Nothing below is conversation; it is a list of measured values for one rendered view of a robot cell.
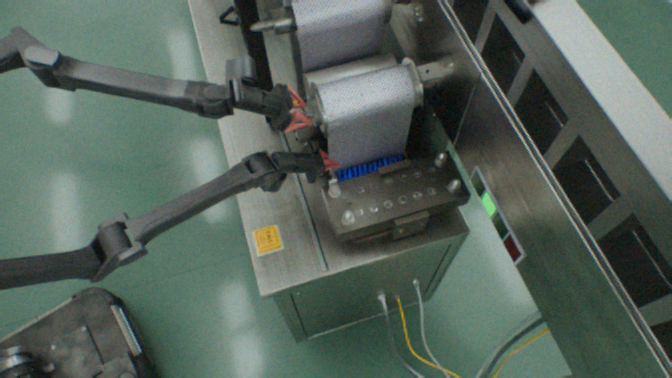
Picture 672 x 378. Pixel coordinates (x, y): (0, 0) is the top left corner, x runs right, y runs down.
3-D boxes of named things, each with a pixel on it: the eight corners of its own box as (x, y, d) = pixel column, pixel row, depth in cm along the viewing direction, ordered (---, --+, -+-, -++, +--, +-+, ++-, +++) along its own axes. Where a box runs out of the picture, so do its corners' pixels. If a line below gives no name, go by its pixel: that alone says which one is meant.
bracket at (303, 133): (299, 167, 156) (289, 110, 129) (318, 162, 157) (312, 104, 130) (303, 180, 154) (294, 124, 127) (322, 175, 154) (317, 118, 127)
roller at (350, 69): (304, 93, 143) (301, 64, 132) (384, 72, 146) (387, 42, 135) (315, 123, 138) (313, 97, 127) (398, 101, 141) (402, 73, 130)
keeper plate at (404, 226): (390, 234, 143) (393, 219, 133) (421, 225, 144) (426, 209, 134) (393, 241, 142) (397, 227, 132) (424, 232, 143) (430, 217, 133)
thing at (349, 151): (329, 174, 141) (327, 139, 125) (403, 153, 144) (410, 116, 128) (330, 175, 141) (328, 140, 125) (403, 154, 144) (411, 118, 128)
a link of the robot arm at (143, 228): (113, 262, 105) (93, 224, 108) (121, 270, 110) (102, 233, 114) (280, 172, 119) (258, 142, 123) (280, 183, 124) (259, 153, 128)
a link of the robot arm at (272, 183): (266, 178, 119) (248, 154, 121) (252, 205, 126) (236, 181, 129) (302, 168, 126) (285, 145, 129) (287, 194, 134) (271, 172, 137)
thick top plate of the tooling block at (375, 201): (322, 195, 143) (321, 186, 137) (444, 160, 148) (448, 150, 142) (338, 242, 136) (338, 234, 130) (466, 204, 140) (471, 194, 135)
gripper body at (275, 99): (280, 132, 116) (254, 126, 111) (270, 101, 120) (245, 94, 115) (294, 115, 112) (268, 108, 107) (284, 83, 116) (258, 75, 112)
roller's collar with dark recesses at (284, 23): (271, 24, 130) (268, 5, 125) (292, 19, 131) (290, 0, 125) (277, 40, 127) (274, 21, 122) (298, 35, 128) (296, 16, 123)
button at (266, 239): (254, 233, 145) (252, 230, 143) (276, 227, 146) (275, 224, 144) (259, 254, 142) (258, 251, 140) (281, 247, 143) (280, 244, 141)
